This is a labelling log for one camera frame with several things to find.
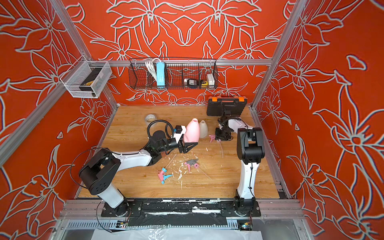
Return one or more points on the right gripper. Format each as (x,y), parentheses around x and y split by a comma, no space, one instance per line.
(223,133)

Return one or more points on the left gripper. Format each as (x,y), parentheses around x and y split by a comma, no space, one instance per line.
(181,144)

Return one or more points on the pink spray bottle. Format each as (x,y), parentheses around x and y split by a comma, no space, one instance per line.
(193,131)

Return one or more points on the grey pink spray nozzle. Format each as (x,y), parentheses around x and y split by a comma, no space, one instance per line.
(193,163)

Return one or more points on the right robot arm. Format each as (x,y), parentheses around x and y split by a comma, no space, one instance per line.
(250,151)

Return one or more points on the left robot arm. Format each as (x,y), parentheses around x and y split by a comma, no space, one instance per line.
(99,172)

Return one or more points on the white spray bottle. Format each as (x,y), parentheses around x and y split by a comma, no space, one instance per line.
(203,129)

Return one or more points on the pink blue spray nozzle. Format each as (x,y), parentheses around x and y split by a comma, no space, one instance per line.
(164,174)

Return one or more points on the black orange tool case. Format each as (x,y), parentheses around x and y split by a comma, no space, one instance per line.
(218,106)

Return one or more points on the clear tape roll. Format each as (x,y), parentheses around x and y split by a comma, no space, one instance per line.
(150,118)

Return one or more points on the white adapter block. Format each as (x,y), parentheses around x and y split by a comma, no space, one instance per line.
(211,81)

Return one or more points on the black device with label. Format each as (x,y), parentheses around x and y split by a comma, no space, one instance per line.
(191,83)

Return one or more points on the light blue box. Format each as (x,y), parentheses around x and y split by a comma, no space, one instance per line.
(161,75)

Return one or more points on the black box in bin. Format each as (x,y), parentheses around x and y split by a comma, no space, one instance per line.
(86,84)

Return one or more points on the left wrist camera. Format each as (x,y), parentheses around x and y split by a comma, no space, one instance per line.
(179,131)

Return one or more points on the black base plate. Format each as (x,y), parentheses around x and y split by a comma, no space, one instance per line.
(145,212)

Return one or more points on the black wire basket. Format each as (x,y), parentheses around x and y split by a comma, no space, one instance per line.
(143,72)

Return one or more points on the clear plastic wall bin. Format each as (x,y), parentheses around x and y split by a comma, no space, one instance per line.
(77,73)

